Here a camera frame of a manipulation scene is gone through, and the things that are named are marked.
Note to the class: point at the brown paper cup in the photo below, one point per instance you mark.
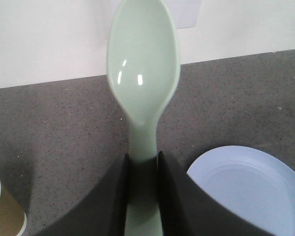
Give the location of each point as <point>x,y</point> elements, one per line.
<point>13,220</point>

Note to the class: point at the mint green plastic spoon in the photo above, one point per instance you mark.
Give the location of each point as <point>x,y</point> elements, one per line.
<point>143,68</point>

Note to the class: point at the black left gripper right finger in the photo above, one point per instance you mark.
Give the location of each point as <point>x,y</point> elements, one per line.
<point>187,210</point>

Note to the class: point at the light blue plate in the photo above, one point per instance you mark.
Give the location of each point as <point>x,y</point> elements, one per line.
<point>251,183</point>

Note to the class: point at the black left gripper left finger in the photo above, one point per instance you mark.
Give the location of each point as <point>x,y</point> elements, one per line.
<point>102,212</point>

